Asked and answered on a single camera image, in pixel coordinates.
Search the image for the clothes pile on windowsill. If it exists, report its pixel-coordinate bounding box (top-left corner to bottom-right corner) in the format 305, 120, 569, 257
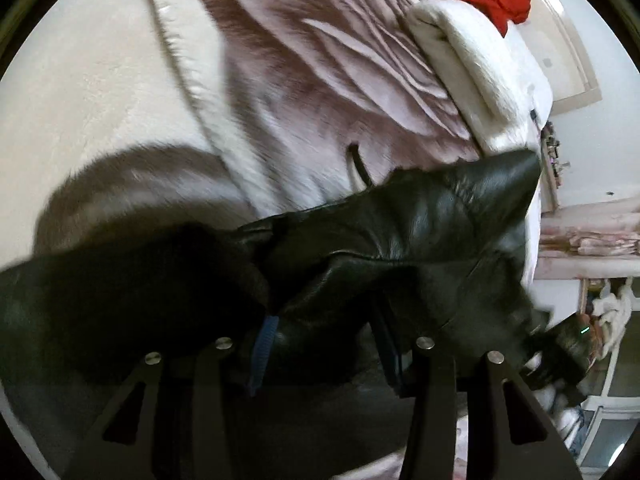
579, 278, 639, 366

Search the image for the white nightstand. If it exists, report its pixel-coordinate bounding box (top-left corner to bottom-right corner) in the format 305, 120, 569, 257
539, 122, 565, 214

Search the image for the black leather jacket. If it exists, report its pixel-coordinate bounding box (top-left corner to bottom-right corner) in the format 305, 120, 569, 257
1, 150, 544, 479

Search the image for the folded white fluffy garment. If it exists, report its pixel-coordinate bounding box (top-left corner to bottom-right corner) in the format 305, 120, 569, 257
405, 0, 553, 155

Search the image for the floral purple bed blanket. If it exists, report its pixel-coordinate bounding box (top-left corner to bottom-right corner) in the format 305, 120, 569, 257
0, 0, 542, 480

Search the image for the pink floral curtain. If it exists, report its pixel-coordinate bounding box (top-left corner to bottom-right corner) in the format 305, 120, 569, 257
535, 196, 639, 280

